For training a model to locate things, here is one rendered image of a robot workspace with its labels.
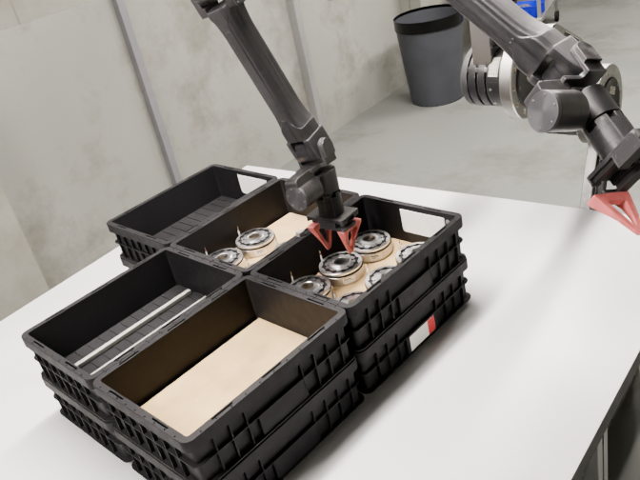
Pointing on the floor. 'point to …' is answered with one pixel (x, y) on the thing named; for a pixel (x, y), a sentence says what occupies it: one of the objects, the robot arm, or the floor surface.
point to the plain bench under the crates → (425, 361)
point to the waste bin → (431, 53)
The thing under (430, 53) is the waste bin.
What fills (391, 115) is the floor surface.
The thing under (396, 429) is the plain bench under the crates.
